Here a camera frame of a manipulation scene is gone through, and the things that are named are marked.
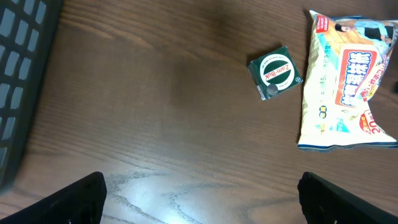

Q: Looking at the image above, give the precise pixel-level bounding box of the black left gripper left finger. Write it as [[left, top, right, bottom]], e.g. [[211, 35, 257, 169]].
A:
[[1, 172, 107, 224]]

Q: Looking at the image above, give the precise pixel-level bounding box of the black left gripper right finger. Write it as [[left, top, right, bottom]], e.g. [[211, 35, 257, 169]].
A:
[[297, 172, 397, 224]]

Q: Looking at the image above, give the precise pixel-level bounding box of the dark green Zam-Buk box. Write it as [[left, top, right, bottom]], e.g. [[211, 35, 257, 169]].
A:
[[247, 46, 303, 100]]

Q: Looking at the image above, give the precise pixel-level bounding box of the large orange white snack bag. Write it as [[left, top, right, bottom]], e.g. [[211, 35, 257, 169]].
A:
[[298, 10, 397, 151]]

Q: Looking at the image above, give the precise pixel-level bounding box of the black plastic mesh basket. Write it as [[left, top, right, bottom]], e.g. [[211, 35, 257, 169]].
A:
[[1, 0, 63, 193]]

